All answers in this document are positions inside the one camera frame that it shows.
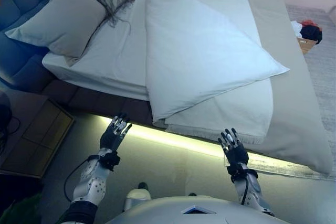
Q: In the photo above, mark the robot leg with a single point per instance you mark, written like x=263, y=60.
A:
x=137, y=197
x=192, y=194

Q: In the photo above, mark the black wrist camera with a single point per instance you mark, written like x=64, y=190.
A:
x=237, y=170
x=111, y=161

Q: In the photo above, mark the wooden laundry box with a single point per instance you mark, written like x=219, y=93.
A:
x=307, y=45

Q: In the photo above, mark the large plain beige pillow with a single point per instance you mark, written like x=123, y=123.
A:
x=60, y=22

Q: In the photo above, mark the white smooth duvet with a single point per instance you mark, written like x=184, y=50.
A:
x=194, y=51

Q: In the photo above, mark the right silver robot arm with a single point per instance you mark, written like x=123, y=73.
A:
x=253, y=190

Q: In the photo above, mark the brown upholstered bed base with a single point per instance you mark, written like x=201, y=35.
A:
x=105, y=103

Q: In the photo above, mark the grey robot torso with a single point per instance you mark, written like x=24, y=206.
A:
x=170, y=211

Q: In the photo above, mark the wooden nightstand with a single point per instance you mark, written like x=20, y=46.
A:
x=39, y=140

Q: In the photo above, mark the black garment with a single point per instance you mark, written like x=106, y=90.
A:
x=312, y=33

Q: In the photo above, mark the red garment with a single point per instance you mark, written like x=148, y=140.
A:
x=309, y=22

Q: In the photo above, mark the white garment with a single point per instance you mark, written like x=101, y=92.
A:
x=296, y=28

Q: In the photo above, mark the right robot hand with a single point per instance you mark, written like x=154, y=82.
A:
x=236, y=153

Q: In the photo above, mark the beige bedspread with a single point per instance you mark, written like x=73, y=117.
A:
x=286, y=90

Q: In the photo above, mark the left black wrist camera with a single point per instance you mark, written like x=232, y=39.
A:
x=111, y=161

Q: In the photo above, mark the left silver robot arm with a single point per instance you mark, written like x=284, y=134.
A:
x=89, y=182

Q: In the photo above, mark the white fitted sheet mattress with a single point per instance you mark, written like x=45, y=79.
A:
x=113, y=58

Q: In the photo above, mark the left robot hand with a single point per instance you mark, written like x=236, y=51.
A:
x=110, y=140

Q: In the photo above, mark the right robot leg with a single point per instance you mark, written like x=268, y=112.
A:
x=192, y=194

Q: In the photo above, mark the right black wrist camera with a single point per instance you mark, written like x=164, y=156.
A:
x=237, y=170

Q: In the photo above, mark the left robot leg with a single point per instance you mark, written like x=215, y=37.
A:
x=137, y=197

